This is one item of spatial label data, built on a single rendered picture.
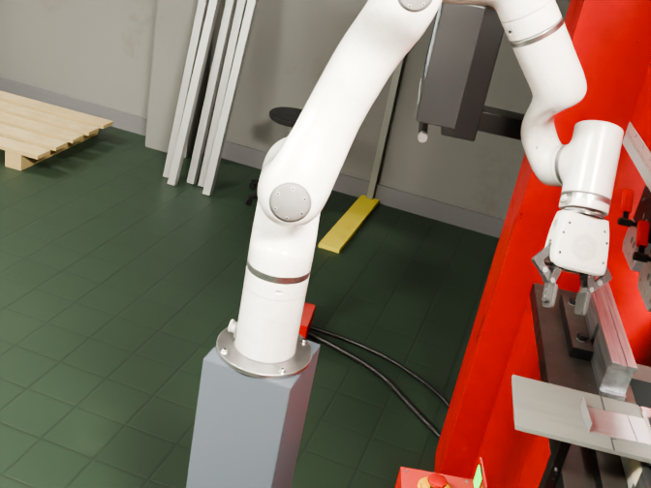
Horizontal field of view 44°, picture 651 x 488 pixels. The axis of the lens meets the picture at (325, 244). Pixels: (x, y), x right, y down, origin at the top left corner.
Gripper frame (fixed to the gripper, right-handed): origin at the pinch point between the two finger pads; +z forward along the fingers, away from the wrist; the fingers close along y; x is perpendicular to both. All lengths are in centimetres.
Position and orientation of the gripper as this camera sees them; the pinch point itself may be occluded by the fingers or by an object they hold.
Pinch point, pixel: (566, 300)
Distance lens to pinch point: 146.5
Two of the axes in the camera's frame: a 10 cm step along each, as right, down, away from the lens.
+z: -2.2, 9.7, -0.9
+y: 9.5, 2.3, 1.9
